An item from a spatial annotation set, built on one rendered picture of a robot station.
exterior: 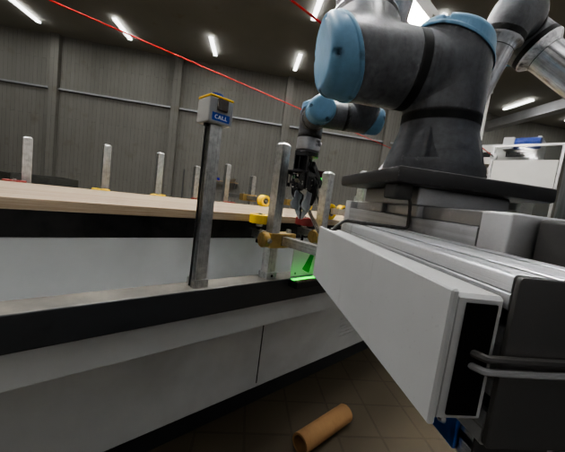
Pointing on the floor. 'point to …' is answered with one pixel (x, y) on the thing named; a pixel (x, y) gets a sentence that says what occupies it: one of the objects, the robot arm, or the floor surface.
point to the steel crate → (39, 179)
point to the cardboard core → (322, 429)
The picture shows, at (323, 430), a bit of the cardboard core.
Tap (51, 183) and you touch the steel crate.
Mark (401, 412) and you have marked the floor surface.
